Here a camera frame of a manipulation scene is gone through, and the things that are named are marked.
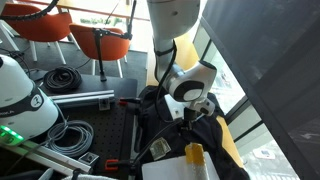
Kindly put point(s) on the aluminium profile rail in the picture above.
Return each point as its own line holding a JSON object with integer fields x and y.
{"x": 50, "y": 156}
{"x": 80, "y": 96}

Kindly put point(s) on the wooden background table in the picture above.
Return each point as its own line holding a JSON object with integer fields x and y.
{"x": 93, "y": 6}

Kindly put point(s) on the white box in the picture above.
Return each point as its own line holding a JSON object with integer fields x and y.
{"x": 173, "y": 170}

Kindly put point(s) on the black zip-up jumper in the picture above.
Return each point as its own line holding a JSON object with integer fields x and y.
{"x": 150, "y": 126}

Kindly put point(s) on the orange chair with white legs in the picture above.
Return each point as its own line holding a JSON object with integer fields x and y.
{"x": 36, "y": 26}
{"x": 110, "y": 45}

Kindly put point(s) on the dark roller blind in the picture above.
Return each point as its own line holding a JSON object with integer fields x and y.
{"x": 250, "y": 33}
{"x": 293, "y": 100}

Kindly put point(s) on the black camera tripod stand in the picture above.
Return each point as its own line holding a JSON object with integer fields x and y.
{"x": 97, "y": 50}

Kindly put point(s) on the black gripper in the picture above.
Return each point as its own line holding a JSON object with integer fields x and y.
{"x": 189, "y": 116}

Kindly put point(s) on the paper garment tag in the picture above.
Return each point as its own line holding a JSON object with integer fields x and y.
{"x": 160, "y": 148}

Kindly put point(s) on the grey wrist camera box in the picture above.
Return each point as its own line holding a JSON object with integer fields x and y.
{"x": 173, "y": 106}

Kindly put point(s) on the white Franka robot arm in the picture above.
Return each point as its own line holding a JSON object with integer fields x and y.
{"x": 173, "y": 16}

